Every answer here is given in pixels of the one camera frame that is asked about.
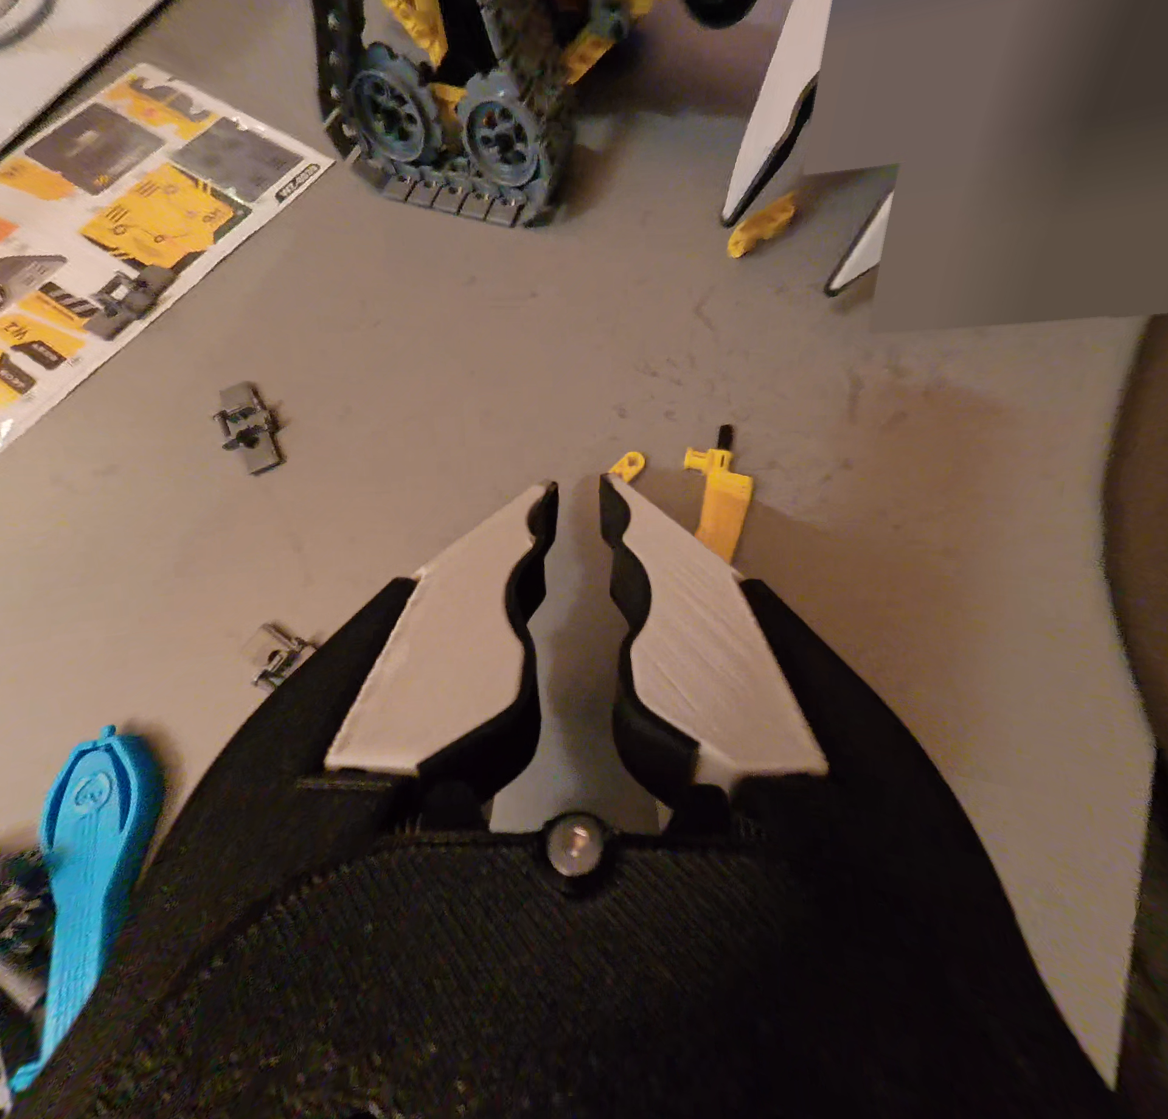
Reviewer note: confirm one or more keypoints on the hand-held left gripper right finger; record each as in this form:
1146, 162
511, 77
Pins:
721, 681

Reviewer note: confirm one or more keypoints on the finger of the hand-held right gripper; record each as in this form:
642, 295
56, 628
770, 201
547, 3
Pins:
784, 70
866, 252

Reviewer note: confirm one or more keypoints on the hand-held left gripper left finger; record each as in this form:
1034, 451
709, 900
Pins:
437, 681

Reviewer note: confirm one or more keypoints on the yellow toy panel piece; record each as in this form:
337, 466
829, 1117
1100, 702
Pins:
761, 225

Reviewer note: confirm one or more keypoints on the yellow toy blade with pin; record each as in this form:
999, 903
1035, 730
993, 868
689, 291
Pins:
725, 517

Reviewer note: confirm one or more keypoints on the small yellow toy link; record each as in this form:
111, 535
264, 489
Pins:
627, 467

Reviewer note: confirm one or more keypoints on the black toy track link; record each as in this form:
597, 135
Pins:
137, 302

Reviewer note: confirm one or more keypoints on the grey toy track link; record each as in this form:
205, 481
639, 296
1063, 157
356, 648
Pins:
251, 431
282, 658

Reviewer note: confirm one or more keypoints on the black yellow toy tracked vehicle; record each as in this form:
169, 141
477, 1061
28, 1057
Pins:
492, 134

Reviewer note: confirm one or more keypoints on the blue plastic brick separator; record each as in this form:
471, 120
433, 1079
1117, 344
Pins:
91, 818

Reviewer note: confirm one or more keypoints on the pile of toy bricks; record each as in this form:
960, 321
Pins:
22, 919

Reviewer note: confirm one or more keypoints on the yellow grey sticker sheet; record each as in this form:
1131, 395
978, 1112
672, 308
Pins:
155, 216

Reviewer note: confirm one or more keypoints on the instruction booklet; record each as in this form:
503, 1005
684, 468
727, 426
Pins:
119, 5

